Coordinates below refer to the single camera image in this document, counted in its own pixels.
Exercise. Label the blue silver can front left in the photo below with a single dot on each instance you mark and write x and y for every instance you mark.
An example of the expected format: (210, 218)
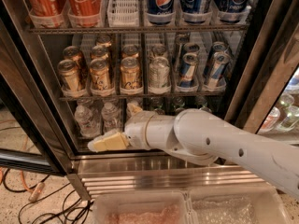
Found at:
(187, 69)

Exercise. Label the blue pepsi can left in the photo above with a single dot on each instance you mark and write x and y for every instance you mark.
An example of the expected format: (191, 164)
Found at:
(160, 12)

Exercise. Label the green can right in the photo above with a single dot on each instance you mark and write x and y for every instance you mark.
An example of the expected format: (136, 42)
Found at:
(206, 109)

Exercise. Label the top wire shelf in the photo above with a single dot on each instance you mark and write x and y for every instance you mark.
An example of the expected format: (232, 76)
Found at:
(138, 30)

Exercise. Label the water bottle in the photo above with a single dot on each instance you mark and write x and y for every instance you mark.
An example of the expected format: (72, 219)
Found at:
(130, 108)
(111, 117)
(89, 127)

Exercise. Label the blue silver can back left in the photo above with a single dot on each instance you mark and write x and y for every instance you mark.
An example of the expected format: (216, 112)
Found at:
(191, 48)

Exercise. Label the orange can front left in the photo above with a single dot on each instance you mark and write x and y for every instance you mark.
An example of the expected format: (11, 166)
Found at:
(70, 75)

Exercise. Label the blue silver can front right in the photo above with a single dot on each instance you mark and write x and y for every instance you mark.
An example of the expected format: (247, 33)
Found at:
(215, 69)

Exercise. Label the open fridge door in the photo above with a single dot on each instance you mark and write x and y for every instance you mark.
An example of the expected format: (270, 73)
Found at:
(30, 91)

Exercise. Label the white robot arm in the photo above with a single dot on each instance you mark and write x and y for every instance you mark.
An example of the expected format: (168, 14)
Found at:
(200, 137)

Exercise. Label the red cola can right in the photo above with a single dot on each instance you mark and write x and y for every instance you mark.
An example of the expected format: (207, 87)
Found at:
(85, 13)

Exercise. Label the clear plastic bin right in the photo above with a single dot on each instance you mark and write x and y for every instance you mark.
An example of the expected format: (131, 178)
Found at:
(238, 204)

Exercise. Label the wire shelf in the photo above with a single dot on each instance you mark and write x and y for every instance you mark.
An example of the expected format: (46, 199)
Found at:
(138, 30)
(145, 95)

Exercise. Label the orange can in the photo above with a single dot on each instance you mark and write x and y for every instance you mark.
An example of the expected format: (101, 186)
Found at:
(70, 75)
(75, 54)

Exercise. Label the water bottle middle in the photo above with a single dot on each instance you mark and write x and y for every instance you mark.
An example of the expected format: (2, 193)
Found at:
(111, 117)

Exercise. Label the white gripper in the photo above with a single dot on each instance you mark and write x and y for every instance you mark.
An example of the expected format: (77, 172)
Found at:
(135, 129)

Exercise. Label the middle wire shelf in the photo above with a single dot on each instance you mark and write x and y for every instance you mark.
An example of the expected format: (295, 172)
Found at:
(145, 95)

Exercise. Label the water bottle left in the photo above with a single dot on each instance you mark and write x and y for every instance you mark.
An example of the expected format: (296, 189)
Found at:
(89, 127)

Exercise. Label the green can middle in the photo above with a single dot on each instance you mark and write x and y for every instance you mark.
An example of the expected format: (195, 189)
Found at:
(178, 110)

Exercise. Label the clear plastic bin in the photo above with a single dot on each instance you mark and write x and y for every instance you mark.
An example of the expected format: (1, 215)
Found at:
(238, 204)
(141, 207)

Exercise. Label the blue silver can back right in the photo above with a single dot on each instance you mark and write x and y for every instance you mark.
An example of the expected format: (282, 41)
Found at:
(218, 46)

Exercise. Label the orange can back left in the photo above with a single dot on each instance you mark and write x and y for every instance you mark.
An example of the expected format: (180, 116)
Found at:
(75, 54)

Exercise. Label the clear plastic bin left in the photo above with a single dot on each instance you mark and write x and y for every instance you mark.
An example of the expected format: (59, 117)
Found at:
(141, 207)

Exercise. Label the blue silver can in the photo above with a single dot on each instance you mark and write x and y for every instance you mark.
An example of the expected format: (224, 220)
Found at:
(187, 69)
(218, 46)
(215, 69)
(191, 48)

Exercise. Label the orange can column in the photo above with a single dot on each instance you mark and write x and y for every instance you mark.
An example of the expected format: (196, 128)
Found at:
(130, 73)
(105, 40)
(100, 51)
(100, 73)
(130, 51)

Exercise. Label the empty white can tray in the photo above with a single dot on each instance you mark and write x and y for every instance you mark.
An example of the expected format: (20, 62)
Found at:
(123, 13)

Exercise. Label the water bottle right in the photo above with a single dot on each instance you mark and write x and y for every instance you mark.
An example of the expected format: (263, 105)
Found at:
(130, 108)

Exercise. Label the steel fridge body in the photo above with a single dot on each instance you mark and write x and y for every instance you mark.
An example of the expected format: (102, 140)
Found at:
(263, 59)

